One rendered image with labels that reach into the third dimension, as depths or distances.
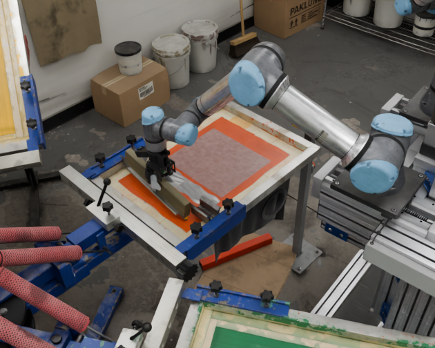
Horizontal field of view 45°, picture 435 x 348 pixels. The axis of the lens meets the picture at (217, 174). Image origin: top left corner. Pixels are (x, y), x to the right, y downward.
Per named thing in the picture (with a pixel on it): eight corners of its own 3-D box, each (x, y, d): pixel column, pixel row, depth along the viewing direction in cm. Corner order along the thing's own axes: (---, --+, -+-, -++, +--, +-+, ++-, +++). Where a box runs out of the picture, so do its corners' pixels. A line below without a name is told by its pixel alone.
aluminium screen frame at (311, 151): (221, 102, 253) (221, 95, 251) (320, 154, 222) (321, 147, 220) (87, 183, 212) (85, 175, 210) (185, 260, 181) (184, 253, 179)
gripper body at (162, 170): (161, 184, 188) (157, 158, 180) (145, 172, 193) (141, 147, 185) (176, 173, 192) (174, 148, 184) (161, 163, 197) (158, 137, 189)
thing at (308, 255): (293, 233, 316) (307, 100, 252) (322, 253, 304) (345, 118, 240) (269, 254, 304) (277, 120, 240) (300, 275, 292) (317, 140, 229)
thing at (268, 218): (273, 204, 247) (276, 150, 225) (286, 213, 242) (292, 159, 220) (203, 260, 223) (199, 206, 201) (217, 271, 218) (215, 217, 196)
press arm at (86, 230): (108, 219, 192) (105, 209, 188) (118, 227, 188) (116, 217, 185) (68, 245, 183) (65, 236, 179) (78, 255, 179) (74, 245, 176)
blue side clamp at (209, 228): (236, 211, 200) (236, 198, 195) (246, 217, 197) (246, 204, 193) (178, 255, 184) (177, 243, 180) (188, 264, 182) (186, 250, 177)
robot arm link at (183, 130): (203, 114, 175) (175, 107, 179) (186, 133, 167) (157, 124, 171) (204, 134, 180) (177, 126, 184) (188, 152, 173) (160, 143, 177)
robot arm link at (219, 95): (279, 21, 153) (188, 97, 188) (264, 37, 145) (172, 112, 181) (304, 52, 155) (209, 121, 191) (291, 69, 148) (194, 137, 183)
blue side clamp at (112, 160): (143, 149, 230) (141, 137, 225) (150, 154, 227) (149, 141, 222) (87, 183, 214) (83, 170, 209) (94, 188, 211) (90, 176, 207)
